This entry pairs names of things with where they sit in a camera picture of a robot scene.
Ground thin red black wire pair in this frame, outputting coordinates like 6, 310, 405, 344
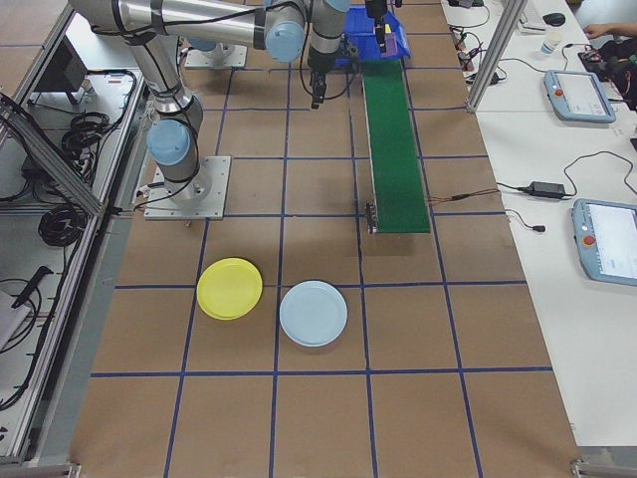
426, 188, 501, 205

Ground yellow round plate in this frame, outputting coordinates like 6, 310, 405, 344
196, 256, 265, 322

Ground V-shaped metal bar frame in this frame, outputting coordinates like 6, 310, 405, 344
0, 0, 150, 467

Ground green conveyor belt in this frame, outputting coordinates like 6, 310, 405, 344
358, 58, 433, 238

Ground aluminium extrusion bar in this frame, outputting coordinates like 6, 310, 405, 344
569, 457, 637, 478
0, 460, 82, 478

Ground black handle tool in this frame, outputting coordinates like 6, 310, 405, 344
10, 266, 55, 309

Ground long black power adapter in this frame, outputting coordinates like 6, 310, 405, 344
527, 180, 567, 199

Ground white square base plate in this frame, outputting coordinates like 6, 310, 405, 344
183, 45, 249, 70
143, 155, 233, 221

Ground black coiled cable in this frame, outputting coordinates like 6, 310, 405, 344
38, 202, 87, 249
60, 112, 124, 161

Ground aluminium rig post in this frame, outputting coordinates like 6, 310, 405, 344
465, 0, 530, 115

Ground black box device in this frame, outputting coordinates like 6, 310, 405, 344
33, 37, 90, 107

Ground blue plastic storage bin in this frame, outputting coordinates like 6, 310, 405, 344
342, 6, 414, 69

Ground light blue teach pendant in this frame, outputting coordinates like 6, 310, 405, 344
541, 69, 618, 125
569, 197, 637, 288

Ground light blue round plate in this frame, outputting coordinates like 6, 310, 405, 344
278, 280, 349, 349

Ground black cable with plug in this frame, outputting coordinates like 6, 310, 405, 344
506, 208, 547, 234

